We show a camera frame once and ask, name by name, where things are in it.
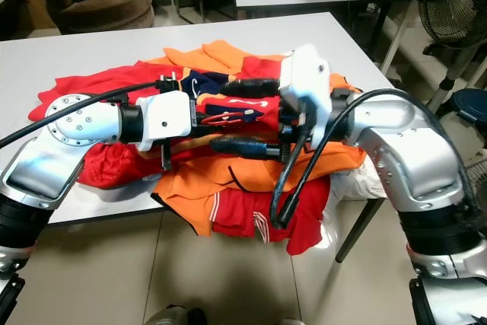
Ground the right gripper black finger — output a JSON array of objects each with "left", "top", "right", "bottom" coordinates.
[
  {"left": 209, "top": 137, "right": 282, "bottom": 162},
  {"left": 228, "top": 76, "right": 282, "bottom": 100}
]

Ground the orange shirt black trim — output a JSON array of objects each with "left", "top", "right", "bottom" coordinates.
[{"left": 152, "top": 139, "right": 366, "bottom": 238}]

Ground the plain orange shirt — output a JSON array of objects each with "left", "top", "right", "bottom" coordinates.
[{"left": 145, "top": 38, "right": 290, "bottom": 75}]

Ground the red garment white striped trim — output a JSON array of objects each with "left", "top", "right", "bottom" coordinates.
[{"left": 209, "top": 180, "right": 332, "bottom": 256}]

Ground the black metal table leg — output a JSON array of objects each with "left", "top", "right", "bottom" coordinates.
[{"left": 335, "top": 197, "right": 385, "bottom": 263}]

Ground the robot grey left foot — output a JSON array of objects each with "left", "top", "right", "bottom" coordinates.
[{"left": 145, "top": 306, "right": 206, "bottom": 325}]

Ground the black standing fan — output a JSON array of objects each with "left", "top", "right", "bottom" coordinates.
[{"left": 411, "top": 0, "right": 487, "bottom": 113}]

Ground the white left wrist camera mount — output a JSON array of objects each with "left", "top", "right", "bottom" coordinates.
[{"left": 137, "top": 91, "right": 197, "bottom": 152}]

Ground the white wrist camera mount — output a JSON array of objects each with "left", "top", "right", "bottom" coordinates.
[
  {"left": 137, "top": 91, "right": 197, "bottom": 152},
  {"left": 278, "top": 43, "right": 334, "bottom": 124}
]

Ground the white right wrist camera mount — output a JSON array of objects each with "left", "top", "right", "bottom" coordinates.
[{"left": 278, "top": 43, "right": 334, "bottom": 124}]

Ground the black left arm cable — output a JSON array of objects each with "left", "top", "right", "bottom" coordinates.
[{"left": 0, "top": 80, "right": 176, "bottom": 149}]

